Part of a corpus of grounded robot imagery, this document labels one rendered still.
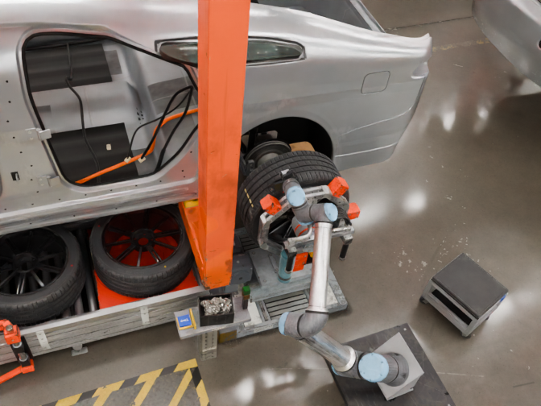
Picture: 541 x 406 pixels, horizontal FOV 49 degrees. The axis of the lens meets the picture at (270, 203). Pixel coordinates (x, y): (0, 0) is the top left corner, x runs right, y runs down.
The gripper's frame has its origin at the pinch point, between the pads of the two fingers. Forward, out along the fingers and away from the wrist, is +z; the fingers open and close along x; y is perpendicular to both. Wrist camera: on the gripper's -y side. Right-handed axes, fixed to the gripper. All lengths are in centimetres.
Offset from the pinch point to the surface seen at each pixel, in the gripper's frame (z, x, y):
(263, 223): -7.8, -19.6, -20.3
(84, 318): 0, -30, -140
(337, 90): 21, 23, 50
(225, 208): -30.9, 8.8, -32.8
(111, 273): 17, -19, -118
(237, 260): 30, -55, -48
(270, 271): 40, -79, -33
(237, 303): -3, -63, -56
